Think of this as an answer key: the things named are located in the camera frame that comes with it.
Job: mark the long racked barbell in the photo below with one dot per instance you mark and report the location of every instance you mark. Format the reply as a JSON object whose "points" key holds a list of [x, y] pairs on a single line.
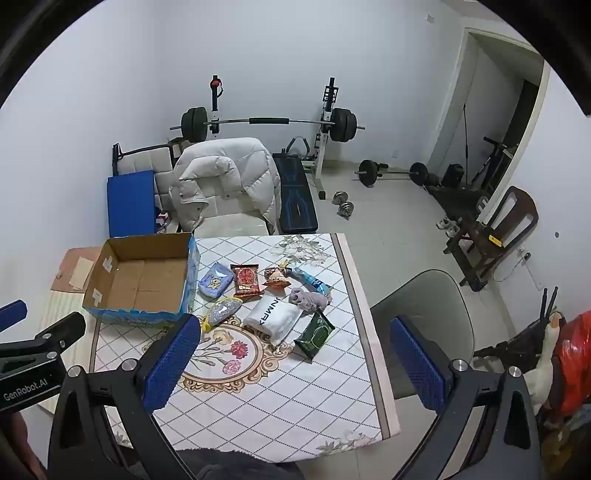
{"points": [[268, 121]]}

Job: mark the red snack packet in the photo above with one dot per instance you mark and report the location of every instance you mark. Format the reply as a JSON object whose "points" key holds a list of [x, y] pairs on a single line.
{"points": [[246, 280]]}

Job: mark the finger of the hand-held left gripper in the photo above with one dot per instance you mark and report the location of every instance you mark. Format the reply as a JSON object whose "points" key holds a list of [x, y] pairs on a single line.
{"points": [[14, 314], [64, 327]]}

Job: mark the cream chair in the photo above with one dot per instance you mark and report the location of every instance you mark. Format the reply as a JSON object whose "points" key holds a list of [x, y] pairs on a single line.
{"points": [[231, 225]]}

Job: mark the brown cardboard sheet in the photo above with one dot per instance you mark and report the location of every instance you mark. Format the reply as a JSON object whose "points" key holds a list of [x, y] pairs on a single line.
{"points": [[62, 272]]}

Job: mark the white towel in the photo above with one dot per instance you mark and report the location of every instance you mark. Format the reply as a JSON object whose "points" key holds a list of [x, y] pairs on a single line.
{"points": [[272, 318]]}

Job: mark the cardboard box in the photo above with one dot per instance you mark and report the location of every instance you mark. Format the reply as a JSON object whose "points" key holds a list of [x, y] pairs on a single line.
{"points": [[138, 281]]}

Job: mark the pair of white shoes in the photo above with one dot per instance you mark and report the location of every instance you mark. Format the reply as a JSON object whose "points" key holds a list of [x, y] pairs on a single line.
{"points": [[447, 226]]}

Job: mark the black blue weight bench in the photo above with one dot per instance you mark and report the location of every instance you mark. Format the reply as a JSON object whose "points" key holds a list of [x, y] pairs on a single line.
{"points": [[295, 198]]}

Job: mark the dark fleece clothing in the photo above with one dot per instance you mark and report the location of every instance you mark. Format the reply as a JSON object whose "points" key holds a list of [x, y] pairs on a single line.
{"points": [[231, 466]]}

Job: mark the red plastic bag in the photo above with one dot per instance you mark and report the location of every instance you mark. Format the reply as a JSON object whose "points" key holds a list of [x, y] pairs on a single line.
{"points": [[575, 360]]}

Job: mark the black exercise machine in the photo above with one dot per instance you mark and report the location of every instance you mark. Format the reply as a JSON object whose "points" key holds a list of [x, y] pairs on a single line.
{"points": [[494, 161]]}

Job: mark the white door frame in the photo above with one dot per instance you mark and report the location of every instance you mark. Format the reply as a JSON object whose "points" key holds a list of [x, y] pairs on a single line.
{"points": [[457, 92]]}

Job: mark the beige paper piece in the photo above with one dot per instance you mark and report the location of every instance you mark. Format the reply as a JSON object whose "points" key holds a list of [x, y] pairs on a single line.
{"points": [[82, 273]]}

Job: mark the chrome dumbbell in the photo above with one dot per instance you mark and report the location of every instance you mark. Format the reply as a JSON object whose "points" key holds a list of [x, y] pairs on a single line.
{"points": [[339, 197], [346, 209]]}

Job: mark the white bench press rack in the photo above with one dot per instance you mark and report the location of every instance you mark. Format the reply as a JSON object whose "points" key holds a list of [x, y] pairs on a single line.
{"points": [[327, 110]]}

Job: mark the dark wooden chair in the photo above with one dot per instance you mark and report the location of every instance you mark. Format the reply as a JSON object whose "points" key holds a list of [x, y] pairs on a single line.
{"points": [[485, 240]]}

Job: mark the black round weight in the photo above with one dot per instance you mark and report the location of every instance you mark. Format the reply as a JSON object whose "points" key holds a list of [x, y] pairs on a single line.
{"points": [[452, 175]]}

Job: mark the grey shell chair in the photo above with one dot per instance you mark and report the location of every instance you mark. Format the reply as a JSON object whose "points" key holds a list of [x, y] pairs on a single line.
{"points": [[425, 295]]}

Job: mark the floral diamond tablecloth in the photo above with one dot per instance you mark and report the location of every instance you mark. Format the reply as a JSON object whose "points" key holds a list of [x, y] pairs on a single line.
{"points": [[286, 397]]}

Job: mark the blue folded mat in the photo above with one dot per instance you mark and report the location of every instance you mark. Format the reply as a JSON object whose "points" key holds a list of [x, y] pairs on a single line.
{"points": [[131, 203]]}

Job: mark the small red white boxes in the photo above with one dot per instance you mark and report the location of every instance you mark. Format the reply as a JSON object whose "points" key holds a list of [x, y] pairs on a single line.
{"points": [[163, 222]]}

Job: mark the blue tube packet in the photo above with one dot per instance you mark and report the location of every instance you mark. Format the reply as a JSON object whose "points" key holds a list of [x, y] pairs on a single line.
{"points": [[309, 279]]}

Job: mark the blue cartoon pouch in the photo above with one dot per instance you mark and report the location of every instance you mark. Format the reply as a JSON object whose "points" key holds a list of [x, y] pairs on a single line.
{"points": [[214, 279]]}

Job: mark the beige quilted chair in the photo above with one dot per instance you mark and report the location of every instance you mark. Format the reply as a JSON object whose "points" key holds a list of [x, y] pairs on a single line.
{"points": [[147, 161]]}

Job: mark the green wet wipes packet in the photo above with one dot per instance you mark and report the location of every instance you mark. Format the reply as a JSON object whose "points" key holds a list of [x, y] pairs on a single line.
{"points": [[315, 334]]}

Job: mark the white puffer jacket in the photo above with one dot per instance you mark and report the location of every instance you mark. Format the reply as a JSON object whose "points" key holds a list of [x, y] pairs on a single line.
{"points": [[240, 175]]}

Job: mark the black metal frame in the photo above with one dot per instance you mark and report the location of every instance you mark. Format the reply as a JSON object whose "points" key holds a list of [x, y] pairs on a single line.
{"points": [[117, 154]]}

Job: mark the black antenna router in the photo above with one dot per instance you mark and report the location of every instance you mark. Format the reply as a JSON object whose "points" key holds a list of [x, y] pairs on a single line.
{"points": [[547, 304]]}

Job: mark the short black barbell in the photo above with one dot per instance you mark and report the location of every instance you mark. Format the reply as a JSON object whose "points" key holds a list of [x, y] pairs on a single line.
{"points": [[369, 173]]}

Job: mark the light wooden table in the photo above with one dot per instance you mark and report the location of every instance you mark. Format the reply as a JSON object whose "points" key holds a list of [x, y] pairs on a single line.
{"points": [[60, 309]]}

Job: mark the small yellow object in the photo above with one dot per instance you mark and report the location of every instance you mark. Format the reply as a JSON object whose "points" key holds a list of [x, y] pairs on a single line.
{"points": [[496, 239]]}

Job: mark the person's left forearm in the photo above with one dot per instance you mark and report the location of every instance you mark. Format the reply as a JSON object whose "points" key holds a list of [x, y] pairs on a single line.
{"points": [[21, 434]]}

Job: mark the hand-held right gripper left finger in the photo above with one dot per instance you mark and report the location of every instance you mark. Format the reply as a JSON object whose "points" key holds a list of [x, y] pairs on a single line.
{"points": [[175, 355]]}

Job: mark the white goose plush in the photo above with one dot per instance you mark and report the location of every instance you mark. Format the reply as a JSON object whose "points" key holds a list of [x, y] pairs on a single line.
{"points": [[547, 350]]}

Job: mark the brown snack packet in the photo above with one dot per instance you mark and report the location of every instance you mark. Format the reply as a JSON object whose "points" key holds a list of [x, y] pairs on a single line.
{"points": [[276, 278]]}

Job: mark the silver glitter pouch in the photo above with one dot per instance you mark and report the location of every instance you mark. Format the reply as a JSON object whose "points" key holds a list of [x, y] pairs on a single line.
{"points": [[224, 311]]}

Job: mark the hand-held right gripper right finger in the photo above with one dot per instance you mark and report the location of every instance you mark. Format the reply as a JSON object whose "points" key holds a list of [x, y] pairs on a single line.
{"points": [[415, 364]]}

